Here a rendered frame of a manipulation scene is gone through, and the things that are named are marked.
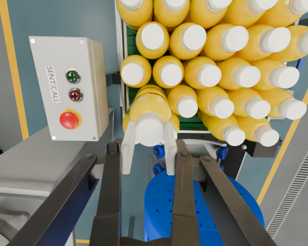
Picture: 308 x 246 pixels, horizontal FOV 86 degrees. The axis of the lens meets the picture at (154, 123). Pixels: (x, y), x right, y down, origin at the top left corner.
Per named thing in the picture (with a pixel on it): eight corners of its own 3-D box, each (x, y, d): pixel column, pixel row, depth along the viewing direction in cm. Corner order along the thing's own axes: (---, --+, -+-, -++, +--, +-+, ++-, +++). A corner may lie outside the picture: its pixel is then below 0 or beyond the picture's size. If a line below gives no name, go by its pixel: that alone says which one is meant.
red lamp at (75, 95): (71, 100, 32) (68, 101, 31) (69, 89, 31) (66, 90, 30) (82, 100, 32) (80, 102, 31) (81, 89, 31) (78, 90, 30)
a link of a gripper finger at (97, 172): (118, 180, 14) (82, 180, 14) (126, 149, 18) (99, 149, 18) (118, 166, 13) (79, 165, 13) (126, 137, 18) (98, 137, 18)
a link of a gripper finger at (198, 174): (178, 167, 13) (216, 168, 13) (172, 138, 18) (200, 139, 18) (177, 181, 14) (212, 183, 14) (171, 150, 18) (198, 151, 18)
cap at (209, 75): (199, 64, 31) (202, 64, 29) (219, 65, 31) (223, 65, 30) (196, 84, 32) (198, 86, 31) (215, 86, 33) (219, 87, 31)
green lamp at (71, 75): (68, 82, 31) (65, 82, 30) (66, 69, 30) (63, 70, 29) (80, 82, 31) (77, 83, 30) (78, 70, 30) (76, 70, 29)
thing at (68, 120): (63, 127, 34) (60, 129, 33) (60, 110, 33) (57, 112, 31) (81, 127, 34) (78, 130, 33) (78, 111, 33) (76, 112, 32)
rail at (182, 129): (127, 128, 50) (125, 132, 47) (127, 125, 50) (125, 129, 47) (256, 130, 51) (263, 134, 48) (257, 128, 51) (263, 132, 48)
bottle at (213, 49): (187, 41, 46) (207, 30, 29) (210, 28, 45) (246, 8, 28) (196, 65, 49) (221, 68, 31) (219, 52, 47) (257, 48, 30)
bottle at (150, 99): (162, 114, 41) (169, 154, 24) (134, 109, 41) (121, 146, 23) (168, 87, 39) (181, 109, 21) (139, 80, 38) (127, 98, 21)
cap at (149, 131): (161, 142, 23) (161, 149, 22) (133, 137, 23) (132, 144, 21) (166, 117, 22) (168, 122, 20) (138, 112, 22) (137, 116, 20)
